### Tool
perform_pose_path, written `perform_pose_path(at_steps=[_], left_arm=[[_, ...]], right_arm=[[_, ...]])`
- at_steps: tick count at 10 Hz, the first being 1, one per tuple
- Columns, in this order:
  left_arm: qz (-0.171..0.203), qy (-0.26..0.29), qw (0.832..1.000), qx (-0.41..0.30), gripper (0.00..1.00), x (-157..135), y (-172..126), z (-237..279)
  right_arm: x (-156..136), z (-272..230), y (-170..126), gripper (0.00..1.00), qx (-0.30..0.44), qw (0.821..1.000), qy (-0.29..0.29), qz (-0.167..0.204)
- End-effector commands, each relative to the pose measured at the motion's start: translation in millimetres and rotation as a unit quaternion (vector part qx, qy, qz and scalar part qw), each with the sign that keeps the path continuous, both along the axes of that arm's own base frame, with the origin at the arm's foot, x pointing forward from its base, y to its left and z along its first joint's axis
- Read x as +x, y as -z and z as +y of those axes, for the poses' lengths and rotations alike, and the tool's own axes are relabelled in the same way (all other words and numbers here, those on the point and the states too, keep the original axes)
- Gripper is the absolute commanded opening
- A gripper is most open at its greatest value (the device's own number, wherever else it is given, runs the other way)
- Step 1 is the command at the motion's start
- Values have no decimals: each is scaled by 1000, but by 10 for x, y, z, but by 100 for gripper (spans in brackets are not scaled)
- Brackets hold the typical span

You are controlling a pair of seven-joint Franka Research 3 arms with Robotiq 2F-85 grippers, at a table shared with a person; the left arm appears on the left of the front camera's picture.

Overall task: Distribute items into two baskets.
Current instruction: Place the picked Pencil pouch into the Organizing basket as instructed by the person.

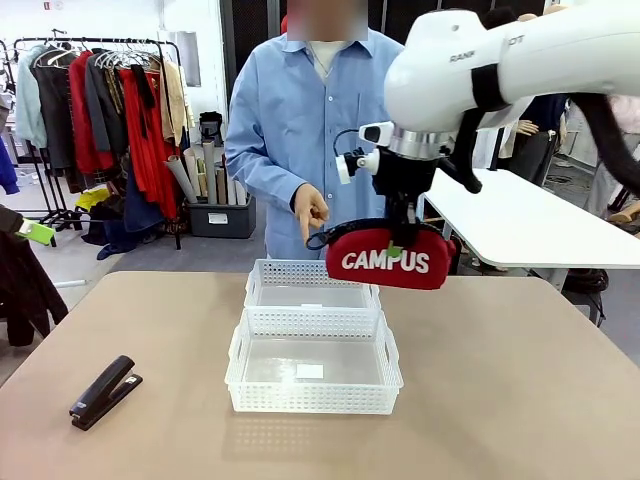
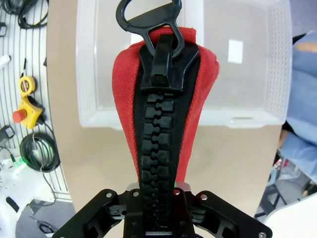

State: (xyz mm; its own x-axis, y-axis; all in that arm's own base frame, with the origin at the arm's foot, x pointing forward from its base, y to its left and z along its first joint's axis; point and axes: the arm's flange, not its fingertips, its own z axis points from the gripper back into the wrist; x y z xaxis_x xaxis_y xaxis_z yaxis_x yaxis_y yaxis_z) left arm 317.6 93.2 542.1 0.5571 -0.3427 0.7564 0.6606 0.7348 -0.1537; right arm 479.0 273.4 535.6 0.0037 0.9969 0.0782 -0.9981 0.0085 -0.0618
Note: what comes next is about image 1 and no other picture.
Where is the white perforated plastic basket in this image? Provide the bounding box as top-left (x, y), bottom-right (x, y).
top-left (224, 306), bottom-right (405, 416)
top-left (243, 258), bottom-right (383, 312)

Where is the black clothes rack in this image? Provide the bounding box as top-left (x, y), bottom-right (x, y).
top-left (12, 37), bottom-right (182, 251)

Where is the black tripod pole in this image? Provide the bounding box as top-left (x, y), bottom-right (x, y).
top-left (489, 130), bottom-right (504, 172)

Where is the person's right hand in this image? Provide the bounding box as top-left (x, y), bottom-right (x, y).
top-left (293, 183), bottom-right (332, 247)

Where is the white table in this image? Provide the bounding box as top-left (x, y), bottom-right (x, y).
top-left (422, 167), bottom-right (640, 271)

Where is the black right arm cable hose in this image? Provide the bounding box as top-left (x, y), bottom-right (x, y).
top-left (451, 63), bottom-right (640, 200)

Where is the yellow-green garment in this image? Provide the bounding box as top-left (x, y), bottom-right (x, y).
top-left (74, 187), bottom-right (111, 212)

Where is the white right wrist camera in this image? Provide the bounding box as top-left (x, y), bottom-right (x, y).
top-left (333, 147), bottom-right (382, 187)

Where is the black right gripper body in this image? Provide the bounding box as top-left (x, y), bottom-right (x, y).
top-left (371, 147), bottom-right (442, 202)

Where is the blue denim garment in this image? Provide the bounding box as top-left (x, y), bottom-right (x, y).
top-left (82, 164), bottom-right (167, 261)

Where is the dark grey jacket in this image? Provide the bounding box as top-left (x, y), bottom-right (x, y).
top-left (84, 52), bottom-right (130, 156)

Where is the grey storage crate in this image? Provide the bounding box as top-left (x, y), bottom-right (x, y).
top-left (187, 193), bottom-right (258, 240)

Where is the black stapler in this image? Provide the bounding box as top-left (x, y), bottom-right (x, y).
top-left (68, 354), bottom-right (145, 432)

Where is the person in blue shirt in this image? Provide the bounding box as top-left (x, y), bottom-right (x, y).
top-left (223, 29), bottom-right (431, 262)

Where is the white wall panel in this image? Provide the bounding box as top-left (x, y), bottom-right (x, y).
top-left (164, 29), bottom-right (202, 89)

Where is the red dress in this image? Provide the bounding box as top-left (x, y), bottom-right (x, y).
top-left (118, 67), bottom-right (180, 221)

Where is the light blue jacket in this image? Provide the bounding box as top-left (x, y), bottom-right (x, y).
top-left (14, 44), bottom-right (50, 150)

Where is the black bag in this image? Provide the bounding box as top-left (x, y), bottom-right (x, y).
top-left (198, 112), bottom-right (225, 147)

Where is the black cable bundle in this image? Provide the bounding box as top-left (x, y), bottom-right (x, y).
top-left (563, 268), bottom-right (610, 297)

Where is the black coat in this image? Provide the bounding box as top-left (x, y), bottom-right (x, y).
top-left (32, 62), bottom-right (76, 171)

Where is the person's right forearm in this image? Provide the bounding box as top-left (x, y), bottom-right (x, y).
top-left (224, 147), bottom-right (307, 202)

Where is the red CAMPUS pouch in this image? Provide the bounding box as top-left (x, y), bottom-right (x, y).
top-left (305, 218), bottom-right (460, 292)

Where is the person in pink top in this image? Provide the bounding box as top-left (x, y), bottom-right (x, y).
top-left (584, 92), bottom-right (640, 211)

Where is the beige garment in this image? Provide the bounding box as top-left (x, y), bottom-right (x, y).
top-left (158, 59), bottom-right (195, 147)

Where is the grey cardboard roll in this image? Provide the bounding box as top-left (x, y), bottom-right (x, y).
top-left (166, 154), bottom-right (200, 204)

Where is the beige cardboard tube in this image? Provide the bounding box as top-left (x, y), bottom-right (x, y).
top-left (201, 139), bottom-right (219, 205)

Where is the bright blue garment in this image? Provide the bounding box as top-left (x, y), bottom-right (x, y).
top-left (0, 134), bottom-right (21, 196)

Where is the black jacket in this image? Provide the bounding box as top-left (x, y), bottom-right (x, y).
top-left (0, 204), bottom-right (70, 349)

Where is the red coat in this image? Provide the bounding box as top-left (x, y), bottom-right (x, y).
top-left (67, 49), bottom-right (117, 179)

